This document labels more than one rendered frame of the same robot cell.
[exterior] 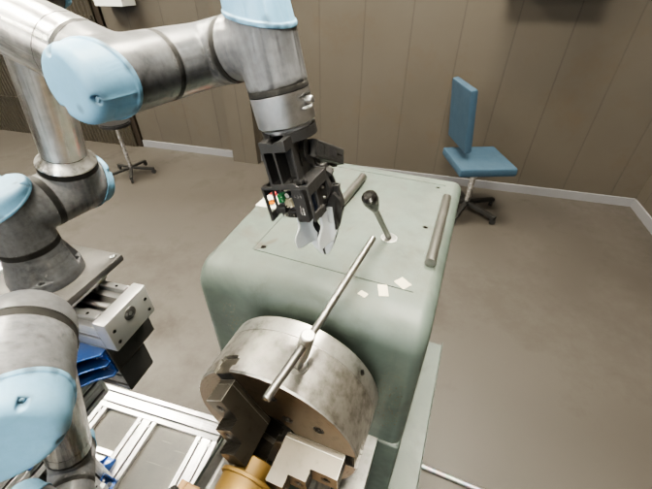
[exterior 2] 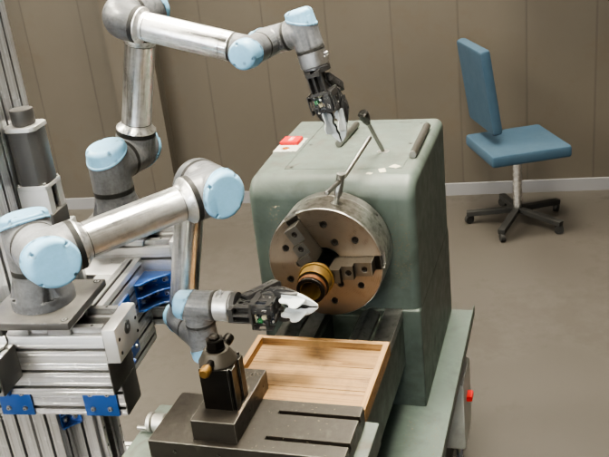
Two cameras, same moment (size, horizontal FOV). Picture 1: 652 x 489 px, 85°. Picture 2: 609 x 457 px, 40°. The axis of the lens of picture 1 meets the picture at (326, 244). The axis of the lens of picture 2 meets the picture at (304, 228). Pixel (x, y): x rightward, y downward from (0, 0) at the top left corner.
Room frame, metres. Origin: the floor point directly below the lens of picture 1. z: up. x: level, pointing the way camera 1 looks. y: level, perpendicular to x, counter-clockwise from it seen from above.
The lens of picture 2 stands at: (-1.72, 0.25, 2.04)
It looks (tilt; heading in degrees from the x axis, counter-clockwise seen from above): 23 degrees down; 357
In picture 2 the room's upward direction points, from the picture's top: 7 degrees counter-clockwise
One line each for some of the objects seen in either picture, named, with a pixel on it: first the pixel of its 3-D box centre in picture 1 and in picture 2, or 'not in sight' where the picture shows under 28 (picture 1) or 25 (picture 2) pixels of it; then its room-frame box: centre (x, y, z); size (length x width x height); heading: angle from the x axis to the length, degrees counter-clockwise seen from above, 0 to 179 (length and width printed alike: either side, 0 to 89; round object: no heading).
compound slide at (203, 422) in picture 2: not in sight; (231, 403); (-0.16, 0.37, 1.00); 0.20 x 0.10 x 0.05; 158
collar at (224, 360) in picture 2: not in sight; (217, 354); (-0.18, 0.38, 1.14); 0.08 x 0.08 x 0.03
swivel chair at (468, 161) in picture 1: (476, 154); (513, 137); (2.77, -1.25, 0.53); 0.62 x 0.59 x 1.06; 72
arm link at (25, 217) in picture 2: not in sight; (29, 238); (0.14, 0.78, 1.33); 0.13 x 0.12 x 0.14; 27
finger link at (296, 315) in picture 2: not in sight; (298, 315); (0.07, 0.19, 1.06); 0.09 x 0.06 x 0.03; 68
